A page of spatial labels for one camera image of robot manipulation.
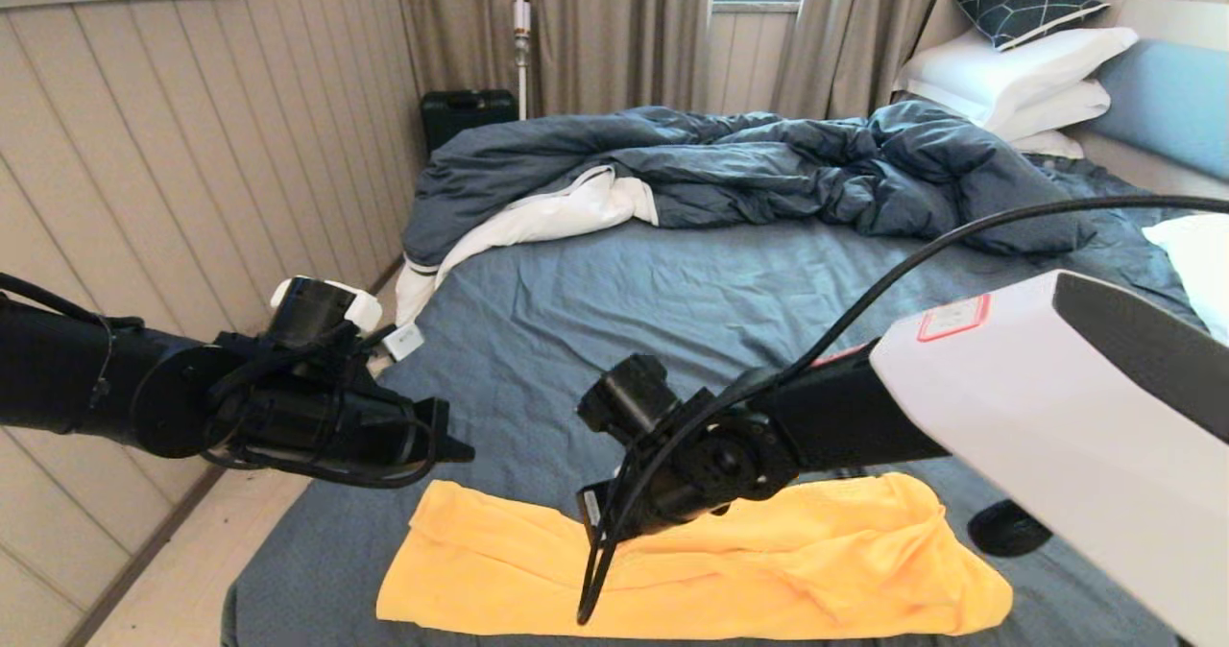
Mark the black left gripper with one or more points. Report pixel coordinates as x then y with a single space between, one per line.
326 431

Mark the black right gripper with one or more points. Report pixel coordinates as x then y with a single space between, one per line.
662 508

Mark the yellow printed t-shirt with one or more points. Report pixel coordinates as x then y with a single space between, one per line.
816 551

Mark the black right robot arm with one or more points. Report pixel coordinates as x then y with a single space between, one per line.
1056 417

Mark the dark blue bed sheet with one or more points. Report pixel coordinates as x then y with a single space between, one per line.
576 301

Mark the dark green hard case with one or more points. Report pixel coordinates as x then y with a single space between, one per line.
466 114

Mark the dark blue duvet white lining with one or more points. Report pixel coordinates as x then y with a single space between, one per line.
768 172

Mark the white stick vacuum cleaner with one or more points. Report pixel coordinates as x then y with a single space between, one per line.
521 15

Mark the beige curtain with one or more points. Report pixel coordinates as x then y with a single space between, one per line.
855 33
614 33

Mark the large white pillow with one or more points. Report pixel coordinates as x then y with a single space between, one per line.
1003 69

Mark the dark geometric patterned cushion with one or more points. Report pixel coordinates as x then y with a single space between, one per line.
1018 2

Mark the blue padded headboard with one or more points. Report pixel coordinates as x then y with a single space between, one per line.
1176 105

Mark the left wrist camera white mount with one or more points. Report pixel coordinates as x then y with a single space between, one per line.
360 306

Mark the beige headboard frame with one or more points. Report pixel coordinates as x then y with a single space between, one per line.
1167 177

